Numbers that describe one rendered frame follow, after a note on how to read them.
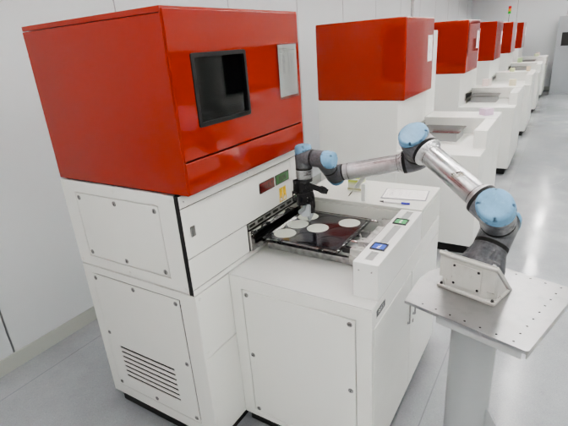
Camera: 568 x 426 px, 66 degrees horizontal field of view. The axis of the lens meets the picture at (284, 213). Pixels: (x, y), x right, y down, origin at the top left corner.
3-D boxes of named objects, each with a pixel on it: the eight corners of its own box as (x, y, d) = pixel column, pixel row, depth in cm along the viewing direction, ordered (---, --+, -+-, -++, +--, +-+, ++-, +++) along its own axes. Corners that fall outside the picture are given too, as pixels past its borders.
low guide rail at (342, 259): (268, 248, 199) (268, 242, 198) (270, 246, 201) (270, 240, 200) (372, 269, 174) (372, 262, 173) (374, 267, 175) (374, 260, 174)
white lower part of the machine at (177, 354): (117, 401, 229) (80, 262, 200) (217, 318, 293) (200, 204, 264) (221, 456, 193) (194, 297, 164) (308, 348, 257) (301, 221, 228)
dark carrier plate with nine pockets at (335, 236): (265, 237, 193) (264, 236, 192) (303, 211, 219) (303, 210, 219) (335, 251, 175) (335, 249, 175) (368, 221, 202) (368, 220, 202)
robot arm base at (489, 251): (508, 284, 151) (519, 259, 153) (496, 266, 141) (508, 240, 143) (466, 270, 162) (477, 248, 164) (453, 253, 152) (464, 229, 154)
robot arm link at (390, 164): (438, 152, 184) (330, 170, 206) (434, 138, 176) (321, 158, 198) (439, 176, 179) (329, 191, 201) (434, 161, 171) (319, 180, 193)
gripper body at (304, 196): (292, 202, 203) (291, 177, 198) (308, 199, 205) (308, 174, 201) (299, 207, 196) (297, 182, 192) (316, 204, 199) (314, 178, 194)
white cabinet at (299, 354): (247, 423, 209) (227, 275, 180) (334, 318, 284) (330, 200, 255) (374, 483, 176) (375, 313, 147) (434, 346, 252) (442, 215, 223)
